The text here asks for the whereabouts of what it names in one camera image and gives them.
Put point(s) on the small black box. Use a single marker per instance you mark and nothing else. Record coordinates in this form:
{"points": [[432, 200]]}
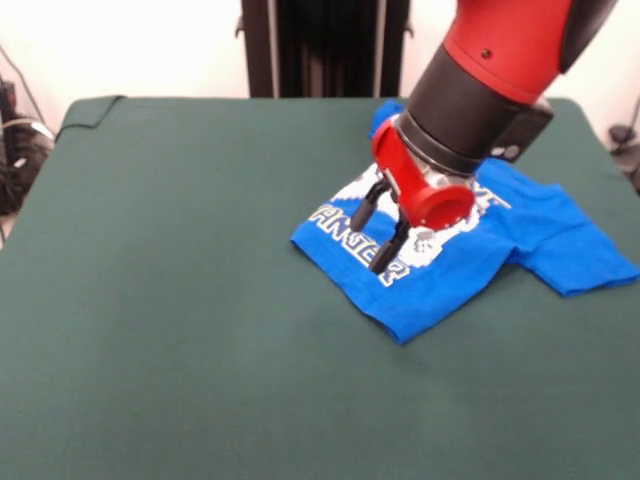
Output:
{"points": [[7, 100]]}

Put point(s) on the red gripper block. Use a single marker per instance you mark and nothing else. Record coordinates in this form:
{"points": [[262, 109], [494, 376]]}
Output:
{"points": [[405, 175]]}

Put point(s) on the blue printed t-shirt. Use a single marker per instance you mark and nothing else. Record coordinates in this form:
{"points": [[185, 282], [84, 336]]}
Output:
{"points": [[550, 235]]}

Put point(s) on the dark green table cloth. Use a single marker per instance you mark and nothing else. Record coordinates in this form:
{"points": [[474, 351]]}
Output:
{"points": [[200, 300]]}

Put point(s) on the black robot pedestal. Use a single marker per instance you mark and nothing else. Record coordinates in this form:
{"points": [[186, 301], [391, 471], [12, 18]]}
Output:
{"points": [[325, 50]]}

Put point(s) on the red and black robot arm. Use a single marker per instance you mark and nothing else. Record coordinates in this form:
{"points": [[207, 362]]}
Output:
{"points": [[500, 75]]}

